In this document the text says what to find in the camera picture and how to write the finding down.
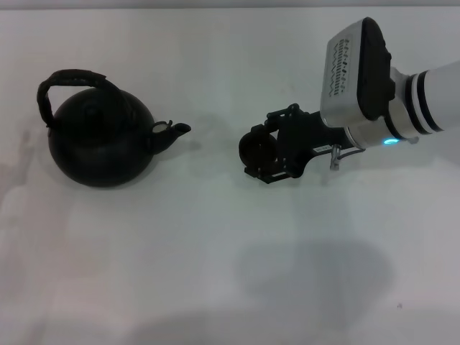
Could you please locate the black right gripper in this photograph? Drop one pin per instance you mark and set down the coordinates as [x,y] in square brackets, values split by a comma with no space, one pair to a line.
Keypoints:
[309,136]

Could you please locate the small dark brown teacup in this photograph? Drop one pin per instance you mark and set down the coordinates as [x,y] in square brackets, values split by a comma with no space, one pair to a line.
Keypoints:
[256,151]

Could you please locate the silver black wrist camera box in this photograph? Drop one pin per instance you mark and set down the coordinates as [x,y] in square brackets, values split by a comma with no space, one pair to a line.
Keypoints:
[341,72]

